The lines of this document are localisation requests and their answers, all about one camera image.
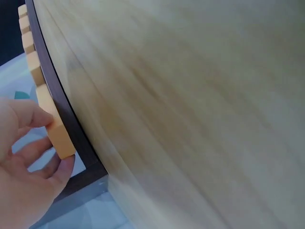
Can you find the person's left hand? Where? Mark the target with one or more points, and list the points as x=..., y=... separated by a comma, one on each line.
x=16, y=190

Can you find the orange foam puzzle mat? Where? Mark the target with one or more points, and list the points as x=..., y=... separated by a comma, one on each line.
x=56, y=133

